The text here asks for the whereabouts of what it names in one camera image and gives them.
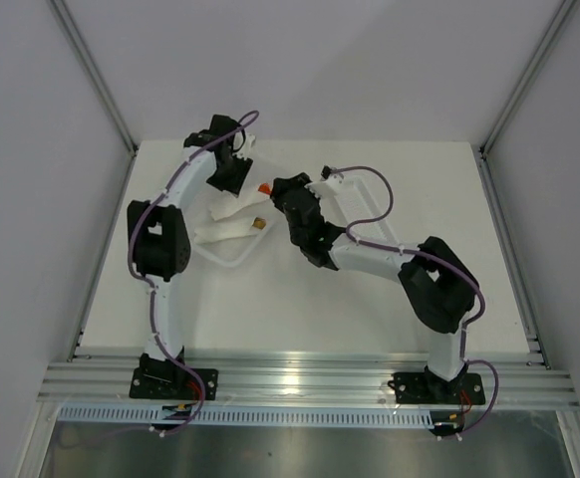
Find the aluminium mounting rail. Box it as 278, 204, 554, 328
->
37, 349, 580, 411

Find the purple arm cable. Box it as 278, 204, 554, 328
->
127, 109, 260, 444
322, 165, 499, 439

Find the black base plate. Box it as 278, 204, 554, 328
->
129, 367, 218, 401
387, 369, 485, 405

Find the rolled napkin in basket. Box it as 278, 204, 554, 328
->
194, 216, 267, 244

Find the orange plastic spoon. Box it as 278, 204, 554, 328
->
258, 183, 271, 195

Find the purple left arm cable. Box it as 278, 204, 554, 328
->
127, 109, 260, 444

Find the white slotted cable duct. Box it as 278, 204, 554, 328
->
57, 402, 434, 429

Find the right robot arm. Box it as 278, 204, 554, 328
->
270, 166, 485, 402

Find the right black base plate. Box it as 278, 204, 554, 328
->
387, 369, 485, 405

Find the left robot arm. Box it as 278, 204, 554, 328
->
127, 110, 259, 398

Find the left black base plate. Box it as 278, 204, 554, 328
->
129, 367, 218, 401

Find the aluminium frame post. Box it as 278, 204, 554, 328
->
478, 0, 580, 160
46, 0, 139, 155

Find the right aluminium frame post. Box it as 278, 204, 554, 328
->
478, 0, 580, 160

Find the left aluminium frame post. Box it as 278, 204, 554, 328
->
46, 0, 139, 155

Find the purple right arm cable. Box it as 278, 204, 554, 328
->
322, 165, 499, 439

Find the large white plastic basket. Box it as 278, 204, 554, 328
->
189, 143, 276, 273

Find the small white cutlery tray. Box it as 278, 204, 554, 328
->
311, 175, 399, 246

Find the white paper napkin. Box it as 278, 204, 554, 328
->
208, 189, 269, 221

